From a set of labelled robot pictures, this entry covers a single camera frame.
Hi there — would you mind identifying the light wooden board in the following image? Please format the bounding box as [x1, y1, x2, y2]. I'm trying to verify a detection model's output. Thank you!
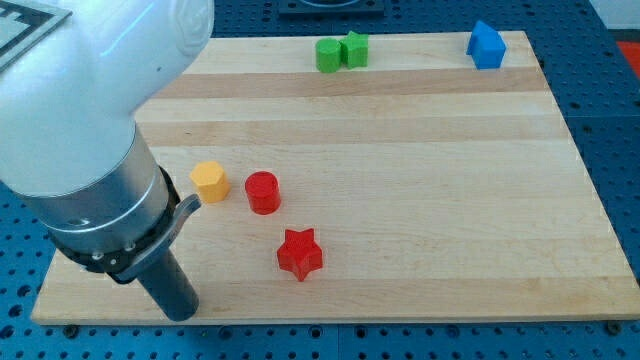
[30, 30, 640, 327]

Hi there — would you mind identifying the red star block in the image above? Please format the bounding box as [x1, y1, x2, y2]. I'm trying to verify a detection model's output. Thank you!
[276, 228, 324, 282]

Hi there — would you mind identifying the green star block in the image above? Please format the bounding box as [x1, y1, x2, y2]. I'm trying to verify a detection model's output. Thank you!
[340, 31, 369, 69]

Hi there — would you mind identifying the red cylinder block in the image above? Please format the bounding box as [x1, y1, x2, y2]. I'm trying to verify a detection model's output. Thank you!
[245, 171, 281, 215]

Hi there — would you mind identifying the red object at right edge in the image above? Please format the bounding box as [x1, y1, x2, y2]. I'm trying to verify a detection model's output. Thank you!
[616, 41, 640, 77]

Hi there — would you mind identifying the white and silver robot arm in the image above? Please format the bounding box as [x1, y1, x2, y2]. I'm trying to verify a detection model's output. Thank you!
[1, 0, 215, 321]

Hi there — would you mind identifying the green cylinder block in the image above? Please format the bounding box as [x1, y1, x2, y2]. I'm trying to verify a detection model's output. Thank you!
[315, 38, 342, 73]

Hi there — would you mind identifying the yellow hexagon block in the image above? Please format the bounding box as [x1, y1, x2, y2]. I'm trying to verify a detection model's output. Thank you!
[189, 161, 231, 204]

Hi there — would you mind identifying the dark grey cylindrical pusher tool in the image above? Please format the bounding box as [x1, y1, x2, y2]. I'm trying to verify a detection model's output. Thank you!
[137, 250, 199, 321]

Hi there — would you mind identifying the black square base plate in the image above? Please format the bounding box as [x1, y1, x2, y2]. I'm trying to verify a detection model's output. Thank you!
[277, 0, 385, 17]

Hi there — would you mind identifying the black and white marker tag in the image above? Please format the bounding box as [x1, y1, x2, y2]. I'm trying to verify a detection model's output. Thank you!
[1, 0, 73, 71]

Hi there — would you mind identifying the blue house-shaped block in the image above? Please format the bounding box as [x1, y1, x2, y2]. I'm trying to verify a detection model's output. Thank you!
[466, 20, 507, 70]

